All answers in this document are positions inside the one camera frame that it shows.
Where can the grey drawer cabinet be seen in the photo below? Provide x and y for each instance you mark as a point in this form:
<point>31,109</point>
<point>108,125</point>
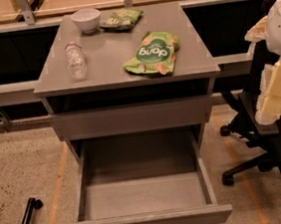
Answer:
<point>107,83</point>

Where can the small green snack bag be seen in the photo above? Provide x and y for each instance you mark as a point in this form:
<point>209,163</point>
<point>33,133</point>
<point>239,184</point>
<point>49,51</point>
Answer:
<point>122,20</point>

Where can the green rice chip bag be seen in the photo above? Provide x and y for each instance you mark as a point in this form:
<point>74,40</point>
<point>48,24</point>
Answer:
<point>155,54</point>

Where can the closed grey upper drawer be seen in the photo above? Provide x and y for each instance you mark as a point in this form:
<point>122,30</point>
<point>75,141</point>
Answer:
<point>134,118</point>

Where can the clear plastic water bottle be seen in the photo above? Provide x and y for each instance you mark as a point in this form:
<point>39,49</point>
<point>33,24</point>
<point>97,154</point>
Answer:
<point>76,60</point>

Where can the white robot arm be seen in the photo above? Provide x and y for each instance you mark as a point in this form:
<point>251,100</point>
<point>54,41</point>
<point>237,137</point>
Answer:
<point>269,30</point>

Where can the black office chair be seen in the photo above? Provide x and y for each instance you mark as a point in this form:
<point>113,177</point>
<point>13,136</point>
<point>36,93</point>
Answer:
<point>266,136</point>

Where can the grey metal frame rail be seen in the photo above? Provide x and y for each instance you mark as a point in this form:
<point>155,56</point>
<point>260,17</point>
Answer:
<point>17,94</point>

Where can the open grey middle drawer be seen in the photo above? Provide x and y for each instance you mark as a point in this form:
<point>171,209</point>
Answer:
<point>156,177</point>

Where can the white ceramic bowl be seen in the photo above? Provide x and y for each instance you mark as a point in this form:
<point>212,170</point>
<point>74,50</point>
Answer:
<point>87,20</point>

